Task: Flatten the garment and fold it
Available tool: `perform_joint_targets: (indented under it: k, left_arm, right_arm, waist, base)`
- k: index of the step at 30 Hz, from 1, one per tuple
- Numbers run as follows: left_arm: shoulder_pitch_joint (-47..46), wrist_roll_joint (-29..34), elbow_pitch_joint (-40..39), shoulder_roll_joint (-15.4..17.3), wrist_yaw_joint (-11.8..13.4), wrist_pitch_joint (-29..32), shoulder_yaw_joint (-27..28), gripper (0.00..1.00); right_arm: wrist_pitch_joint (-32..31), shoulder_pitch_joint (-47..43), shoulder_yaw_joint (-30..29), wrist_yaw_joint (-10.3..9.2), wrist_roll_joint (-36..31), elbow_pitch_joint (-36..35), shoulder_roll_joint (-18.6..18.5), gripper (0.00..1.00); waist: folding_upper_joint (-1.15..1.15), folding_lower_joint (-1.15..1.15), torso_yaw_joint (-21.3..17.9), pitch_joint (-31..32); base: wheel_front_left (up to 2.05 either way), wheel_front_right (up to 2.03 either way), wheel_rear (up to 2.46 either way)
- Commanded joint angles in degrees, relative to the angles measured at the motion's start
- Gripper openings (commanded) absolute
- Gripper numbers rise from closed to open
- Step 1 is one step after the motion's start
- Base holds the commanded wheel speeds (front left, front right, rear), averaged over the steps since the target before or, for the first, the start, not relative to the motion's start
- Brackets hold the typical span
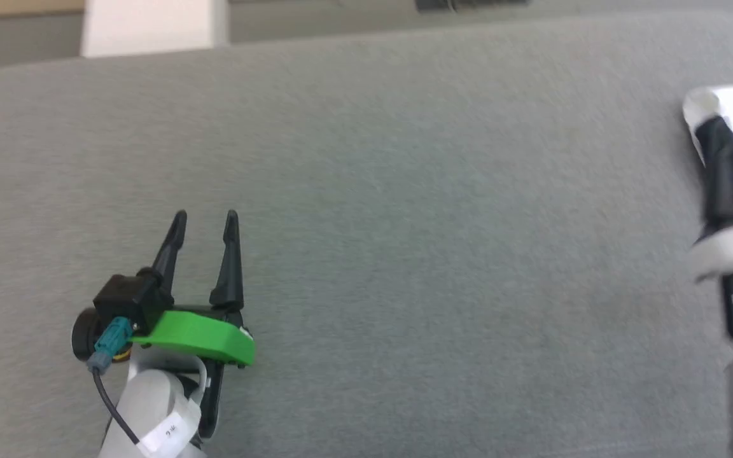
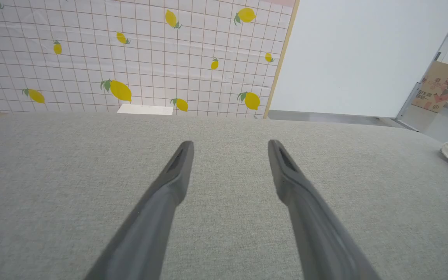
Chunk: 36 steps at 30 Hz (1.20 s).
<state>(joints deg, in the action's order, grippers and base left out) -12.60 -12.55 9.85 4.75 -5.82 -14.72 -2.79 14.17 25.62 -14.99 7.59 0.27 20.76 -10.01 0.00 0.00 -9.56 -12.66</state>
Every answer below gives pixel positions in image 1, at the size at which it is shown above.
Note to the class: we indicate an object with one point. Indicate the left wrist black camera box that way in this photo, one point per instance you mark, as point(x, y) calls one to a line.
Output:
point(131, 302)

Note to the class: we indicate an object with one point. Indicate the left black round motor housing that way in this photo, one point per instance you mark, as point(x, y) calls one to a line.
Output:
point(83, 334)

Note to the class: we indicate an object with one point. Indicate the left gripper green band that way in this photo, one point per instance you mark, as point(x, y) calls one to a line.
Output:
point(201, 334)

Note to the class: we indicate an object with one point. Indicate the long black floor mat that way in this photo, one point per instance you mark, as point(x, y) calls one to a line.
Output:
point(490, 3)

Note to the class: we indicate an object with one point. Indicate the white rectangular box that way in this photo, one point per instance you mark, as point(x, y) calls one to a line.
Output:
point(150, 25)

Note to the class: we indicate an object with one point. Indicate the small black floor mat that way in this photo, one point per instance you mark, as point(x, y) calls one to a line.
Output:
point(435, 5)

